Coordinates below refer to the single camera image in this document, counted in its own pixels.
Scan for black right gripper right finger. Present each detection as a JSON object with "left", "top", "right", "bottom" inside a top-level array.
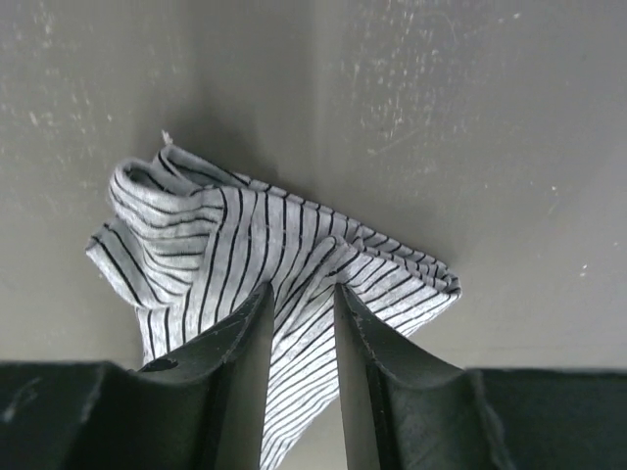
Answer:
[{"left": 334, "top": 285, "right": 626, "bottom": 469}]

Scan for grey striped boxer shorts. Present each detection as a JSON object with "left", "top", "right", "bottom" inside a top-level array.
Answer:
[{"left": 86, "top": 144, "right": 461, "bottom": 469}]

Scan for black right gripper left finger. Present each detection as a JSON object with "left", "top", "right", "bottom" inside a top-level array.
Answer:
[{"left": 1, "top": 284, "right": 273, "bottom": 469}]

